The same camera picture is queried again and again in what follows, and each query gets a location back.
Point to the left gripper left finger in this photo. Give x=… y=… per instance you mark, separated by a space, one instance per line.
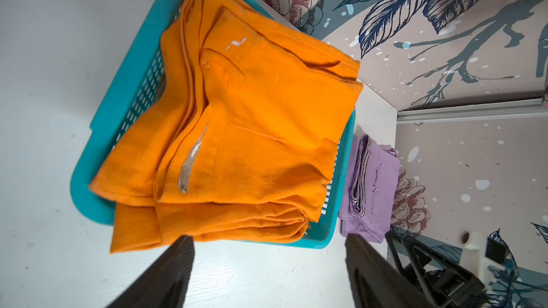
x=165 y=282

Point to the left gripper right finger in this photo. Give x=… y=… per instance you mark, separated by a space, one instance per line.
x=374 y=282

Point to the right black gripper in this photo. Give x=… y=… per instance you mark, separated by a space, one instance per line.
x=442 y=281

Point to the purple pants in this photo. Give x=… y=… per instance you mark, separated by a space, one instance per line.
x=369 y=196

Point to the orange pants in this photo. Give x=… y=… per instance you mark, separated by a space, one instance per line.
x=242 y=144

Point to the teal plastic basket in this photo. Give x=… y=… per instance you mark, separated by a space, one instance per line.
x=131 y=93

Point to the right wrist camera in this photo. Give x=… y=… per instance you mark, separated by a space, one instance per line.
x=482 y=256

